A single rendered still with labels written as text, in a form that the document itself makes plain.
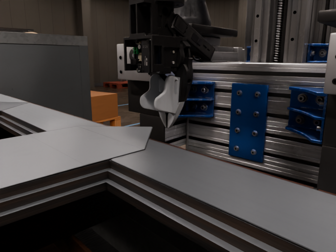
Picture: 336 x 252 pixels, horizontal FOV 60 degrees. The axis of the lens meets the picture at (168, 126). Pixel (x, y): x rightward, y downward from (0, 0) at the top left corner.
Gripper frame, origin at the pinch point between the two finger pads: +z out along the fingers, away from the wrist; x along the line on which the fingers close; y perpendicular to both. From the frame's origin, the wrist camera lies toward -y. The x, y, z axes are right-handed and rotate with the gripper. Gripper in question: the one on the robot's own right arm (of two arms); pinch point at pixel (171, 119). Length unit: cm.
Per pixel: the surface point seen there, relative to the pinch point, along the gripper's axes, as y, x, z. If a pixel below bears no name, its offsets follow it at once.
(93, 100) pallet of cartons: -150, -298, 41
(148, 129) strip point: 5.6, 0.4, 0.7
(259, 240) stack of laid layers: 18.1, 27.5, 1.7
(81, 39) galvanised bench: -26, -82, -18
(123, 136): 11.3, 1.6, 0.7
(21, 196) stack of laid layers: 27.9, 9.2, 1.8
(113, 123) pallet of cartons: -184, -308, 79
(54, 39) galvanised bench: -15, -82, -18
